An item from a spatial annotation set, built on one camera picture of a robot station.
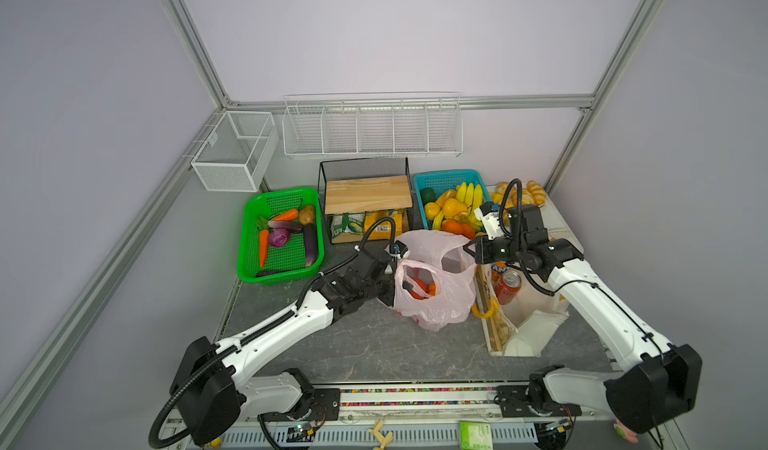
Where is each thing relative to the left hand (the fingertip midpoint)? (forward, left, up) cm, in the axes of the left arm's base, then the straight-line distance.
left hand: (398, 281), depth 78 cm
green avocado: (+41, -14, -11) cm, 44 cm away
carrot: (+37, +39, -14) cm, 55 cm away
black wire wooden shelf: (+37, +9, -1) cm, 38 cm away
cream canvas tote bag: (-16, -27, +5) cm, 31 cm away
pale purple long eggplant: (+30, +35, -12) cm, 48 cm away
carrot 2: (+24, +45, -14) cm, 52 cm away
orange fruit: (+23, -20, -8) cm, 31 cm away
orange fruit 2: (+21, -25, -8) cm, 33 cm away
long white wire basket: (+56, -12, +10) cm, 58 cm away
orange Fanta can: (+6, -31, -8) cm, 32 cm away
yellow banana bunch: (+37, -29, -8) cm, 48 cm away
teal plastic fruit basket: (+47, -21, -10) cm, 52 cm away
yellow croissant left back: (+41, -41, -14) cm, 60 cm away
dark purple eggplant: (+25, +29, -12) cm, 40 cm away
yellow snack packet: (+24, +3, -9) cm, 26 cm away
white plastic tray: (+28, -60, -14) cm, 67 cm away
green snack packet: (+30, +16, -12) cm, 36 cm away
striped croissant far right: (+42, -58, -13) cm, 73 cm away
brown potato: (+35, +31, -12) cm, 48 cm away
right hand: (+6, -19, +5) cm, 20 cm away
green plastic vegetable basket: (+24, +47, -12) cm, 54 cm away
